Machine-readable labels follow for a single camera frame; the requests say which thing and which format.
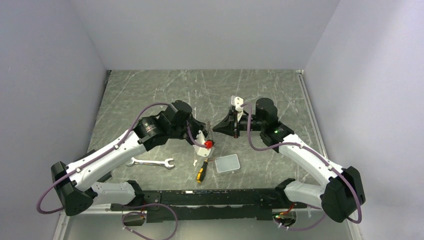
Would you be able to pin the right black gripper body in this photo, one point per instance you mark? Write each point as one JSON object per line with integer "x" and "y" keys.
{"x": 255, "y": 124}

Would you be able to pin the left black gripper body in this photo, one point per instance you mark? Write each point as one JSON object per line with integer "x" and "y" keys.
{"x": 194, "y": 126}

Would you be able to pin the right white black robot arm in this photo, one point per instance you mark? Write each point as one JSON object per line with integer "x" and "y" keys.
{"x": 339, "y": 192}

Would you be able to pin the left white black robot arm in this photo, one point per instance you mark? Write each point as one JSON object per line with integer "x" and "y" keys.
{"x": 78, "y": 184}

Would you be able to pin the grey rectangular tin box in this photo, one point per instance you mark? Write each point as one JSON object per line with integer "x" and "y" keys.
{"x": 227, "y": 163}

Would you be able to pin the yellow black screwdriver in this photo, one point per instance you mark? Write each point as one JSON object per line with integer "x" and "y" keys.
{"x": 202, "y": 171}

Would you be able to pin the silver open-end wrench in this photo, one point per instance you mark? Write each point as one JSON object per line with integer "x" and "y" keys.
{"x": 161, "y": 163}

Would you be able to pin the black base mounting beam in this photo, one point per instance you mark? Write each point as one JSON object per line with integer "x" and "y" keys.
{"x": 260, "y": 204}

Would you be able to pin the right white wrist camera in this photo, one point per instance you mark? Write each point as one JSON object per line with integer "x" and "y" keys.
{"x": 236, "y": 102}

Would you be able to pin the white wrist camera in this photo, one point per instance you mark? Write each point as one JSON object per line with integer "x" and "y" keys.
{"x": 203, "y": 147}
{"x": 236, "y": 102}

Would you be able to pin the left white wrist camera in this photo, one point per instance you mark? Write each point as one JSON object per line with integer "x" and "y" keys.
{"x": 203, "y": 147}

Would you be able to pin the aluminium extrusion rail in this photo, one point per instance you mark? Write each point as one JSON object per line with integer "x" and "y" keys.
{"x": 98, "y": 209}

